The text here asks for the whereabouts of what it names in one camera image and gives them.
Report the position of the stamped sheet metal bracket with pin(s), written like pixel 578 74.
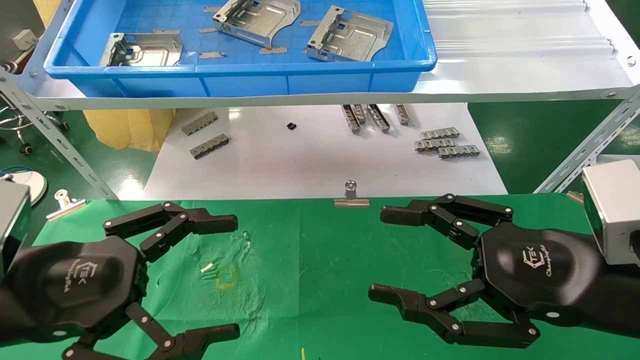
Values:
pixel 145 52
pixel 350 37
pixel 260 20

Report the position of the green cloth mat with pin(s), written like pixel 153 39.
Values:
pixel 310 280

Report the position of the slotted angle shelf brace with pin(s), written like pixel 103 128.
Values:
pixel 55 140
pixel 590 145

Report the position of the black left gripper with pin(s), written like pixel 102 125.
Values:
pixel 75 285

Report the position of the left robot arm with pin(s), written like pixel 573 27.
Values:
pixel 6 315

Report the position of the yellow mesh bag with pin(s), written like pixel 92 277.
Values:
pixel 127 130

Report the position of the white paper sheet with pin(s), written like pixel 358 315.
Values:
pixel 300 160

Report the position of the white round disc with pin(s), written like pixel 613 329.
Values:
pixel 27 184

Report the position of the white corrugated shelf panel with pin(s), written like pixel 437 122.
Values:
pixel 510 45

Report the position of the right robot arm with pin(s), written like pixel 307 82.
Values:
pixel 620 295

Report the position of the grey metal rail part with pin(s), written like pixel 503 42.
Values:
pixel 361 113
pixel 434 145
pixel 402 114
pixel 210 146
pixel 199 123
pixel 440 133
pixel 351 119
pixel 459 152
pixel 378 118

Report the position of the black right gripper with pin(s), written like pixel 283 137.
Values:
pixel 540 270

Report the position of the small white wall box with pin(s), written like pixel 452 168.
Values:
pixel 25 39

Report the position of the grey tape strip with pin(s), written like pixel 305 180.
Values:
pixel 212 55
pixel 273 50
pixel 310 23
pixel 207 30
pixel 210 9

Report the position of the chrome wheeled stool base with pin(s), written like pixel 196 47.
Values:
pixel 20 120

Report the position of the silver binder clip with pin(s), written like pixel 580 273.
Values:
pixel 351 201
pixel 65 205

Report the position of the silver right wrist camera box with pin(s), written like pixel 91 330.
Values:
pixel 612 210

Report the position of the blue plastic tray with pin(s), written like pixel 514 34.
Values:
pixel 240 80

